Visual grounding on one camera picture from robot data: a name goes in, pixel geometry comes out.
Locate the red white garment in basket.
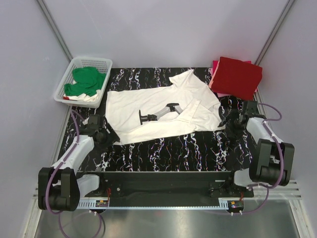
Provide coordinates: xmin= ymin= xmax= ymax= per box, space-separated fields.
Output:
xmin=63 ymin=90 xmax=101 ymax=102

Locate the green t shirt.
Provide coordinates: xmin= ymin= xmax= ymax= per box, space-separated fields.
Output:
xmin=64 ymin=67 xmax=106 ymax=96

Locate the slotted cable duct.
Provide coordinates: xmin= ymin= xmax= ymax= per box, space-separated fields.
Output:
xmin=77 ymin=199 xmax=229 ymax=210

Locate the folded red t shirt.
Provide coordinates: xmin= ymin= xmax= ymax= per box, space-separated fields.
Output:
xmin=212 ymin=56 xmax=263 ymax=103

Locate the white t shirt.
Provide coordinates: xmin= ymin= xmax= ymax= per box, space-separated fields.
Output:
xmin=106 ymin=69 xmax=223 ymax=145

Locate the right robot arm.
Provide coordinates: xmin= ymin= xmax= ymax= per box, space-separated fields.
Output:
xmin=218 ymin=101 xmax=295 ymax=197

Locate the white plastic basket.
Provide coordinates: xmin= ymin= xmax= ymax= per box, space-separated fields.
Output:
xmin=54 ymin=57 xmax=112 ymax=109

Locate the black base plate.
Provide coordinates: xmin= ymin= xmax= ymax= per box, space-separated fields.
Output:
xmin=87 ymin=172 xmax=254 ymax=204

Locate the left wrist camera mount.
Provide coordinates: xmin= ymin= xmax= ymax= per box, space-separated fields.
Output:
xmin=82 ymin=119 xmax=89 ymax=125

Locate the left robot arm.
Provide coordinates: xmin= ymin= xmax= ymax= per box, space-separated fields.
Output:
xmin=38 ymin=115 xmax=120 ymax=214

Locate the left aluminium frame post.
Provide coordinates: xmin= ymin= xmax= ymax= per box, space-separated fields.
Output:
xmin=35 ymin=0 xmax=73 ymax=61

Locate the aluminium frame post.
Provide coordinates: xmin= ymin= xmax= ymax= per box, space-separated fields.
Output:
xmin=35 ymin=0 xmax=73 ymax=61
xmin=255 ymin=0 xmax=297 ymax=66

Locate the right aluminium frame post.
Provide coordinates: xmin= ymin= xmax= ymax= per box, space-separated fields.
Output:
xmin=255 ymin=0 xmax=297 ymax=66

